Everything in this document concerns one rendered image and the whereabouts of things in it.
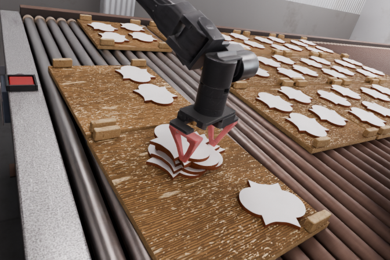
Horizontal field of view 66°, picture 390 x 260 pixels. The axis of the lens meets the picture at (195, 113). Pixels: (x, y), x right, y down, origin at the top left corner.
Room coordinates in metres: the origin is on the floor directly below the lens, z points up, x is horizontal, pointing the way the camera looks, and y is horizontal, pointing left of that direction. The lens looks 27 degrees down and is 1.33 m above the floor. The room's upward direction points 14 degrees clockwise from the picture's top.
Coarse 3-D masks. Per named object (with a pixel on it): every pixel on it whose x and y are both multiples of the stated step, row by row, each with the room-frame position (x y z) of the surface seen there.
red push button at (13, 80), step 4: (12, 80) 0.73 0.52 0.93; (16, 80) 0.73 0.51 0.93; (20, 80) 0.74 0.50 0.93; (24, 80) 0.74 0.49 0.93; (28, 80) 0.75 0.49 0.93; (32, 80) 0.76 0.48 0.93; (12, 84) 0.71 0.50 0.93; (16, 84) 0.71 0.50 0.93; (20, 84) 0.72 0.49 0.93; (24, 84) 0.72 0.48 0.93; (28, 84) 0.73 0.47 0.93
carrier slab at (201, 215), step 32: (96, 160) 0.49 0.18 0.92; (128, 160) 0.50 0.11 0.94; (224, 160) 0.58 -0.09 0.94; (256, 160) 0.62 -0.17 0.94; (128, 192) 0.41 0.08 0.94; (160, 192) 0.43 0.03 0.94; (192, 192) 0.45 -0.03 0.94; (224, 192) 0.47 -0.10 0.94; (160, 224) 0.36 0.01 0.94; (192, 224) 0.37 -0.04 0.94; (224, 224) 0.39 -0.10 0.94; (256, 224) 0.41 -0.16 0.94; (160, 256) 0.30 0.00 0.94; (192, 256) 0.31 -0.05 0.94; (224, 256) 0.32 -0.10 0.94; (256, 256) 0.34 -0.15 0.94
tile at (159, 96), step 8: (144, 88) 0.85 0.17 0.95; (152, 88) 0.87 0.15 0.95; (160, 88) 0.88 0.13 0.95; (144, 96) 0.79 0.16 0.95; (152, 96) 0.81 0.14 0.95; (160, 96) 0.82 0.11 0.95; (168, 96) 0.84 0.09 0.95; (176, 96) 0.85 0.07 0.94; (160, 104) 0.78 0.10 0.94; (168, 104) 0.79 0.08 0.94
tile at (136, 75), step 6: (126, 66) 1.00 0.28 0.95; (132, 66) 1.01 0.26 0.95; (120, 72) 0.93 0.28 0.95; (126, 72) 0.95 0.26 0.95; (132, 72) 0.96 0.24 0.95; (138, 72) 0.97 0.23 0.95; (144, 72) 0.99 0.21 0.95; (126, 78) 0.90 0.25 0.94; (132, 78) 0.90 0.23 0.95; (138, 78) 0.92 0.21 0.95; (144, 78) 0.93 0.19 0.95; (150, 78) 0.96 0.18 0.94
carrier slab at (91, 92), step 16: (64, 80) 0.79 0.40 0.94; (80, 80) 0.82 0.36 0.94; (96, 80) 0.84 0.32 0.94; (112, 80) 0.87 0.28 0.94; (160, 80) 0.97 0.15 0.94; (64, 96) 0.70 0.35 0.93; (80, 96) 0.72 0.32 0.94; (96, 96) 0.74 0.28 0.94; (112, 96) 0.76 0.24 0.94; (128, 96) 0.79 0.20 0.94; (80, 112) 0.64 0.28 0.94; (96, 112) 0.66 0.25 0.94; (112, 112) 0.68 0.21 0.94; (128, 112) 0.70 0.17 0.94; (144, 112) 0.72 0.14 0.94; (160, 112) 0.74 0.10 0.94; (176, 112) 0.76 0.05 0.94; (80, 128) 0.59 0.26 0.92; (128, 128) 0.62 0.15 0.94; (144, 128) 0.65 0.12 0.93
